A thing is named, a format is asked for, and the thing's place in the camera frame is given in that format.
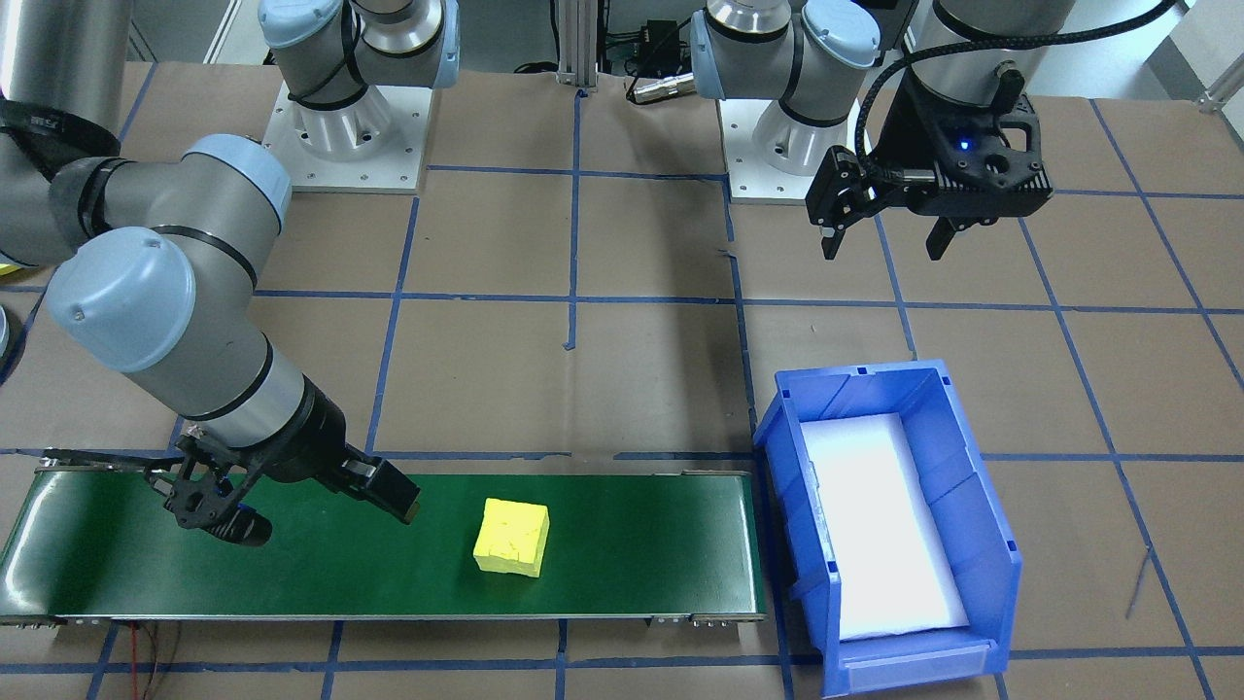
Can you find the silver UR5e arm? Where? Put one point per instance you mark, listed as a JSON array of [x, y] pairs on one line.
[[768, 39], [194, 321]]

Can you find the blue plastic bin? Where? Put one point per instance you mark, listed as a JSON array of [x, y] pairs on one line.
[[972, 506]]

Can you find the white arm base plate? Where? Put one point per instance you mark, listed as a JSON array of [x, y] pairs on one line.
[[758, 185], [389, 165]]

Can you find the aluminium profile post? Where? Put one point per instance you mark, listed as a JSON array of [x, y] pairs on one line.
[[578, 49]]

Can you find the black power supply box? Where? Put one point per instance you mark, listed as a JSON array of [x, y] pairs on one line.
[[661, 41]]

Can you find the yellow foam block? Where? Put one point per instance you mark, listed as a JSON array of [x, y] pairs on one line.
[[510, 540]]

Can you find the aluminium frame bar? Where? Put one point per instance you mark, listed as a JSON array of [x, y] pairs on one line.
[[1226, 97]]

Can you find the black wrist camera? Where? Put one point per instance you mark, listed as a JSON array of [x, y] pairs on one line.
[[957, 131]]

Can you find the green conveyor belt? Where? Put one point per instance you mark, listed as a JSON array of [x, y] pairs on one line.
[[632, 544]]

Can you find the white foam pad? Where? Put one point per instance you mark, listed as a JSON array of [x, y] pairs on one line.
[[875, 525]]

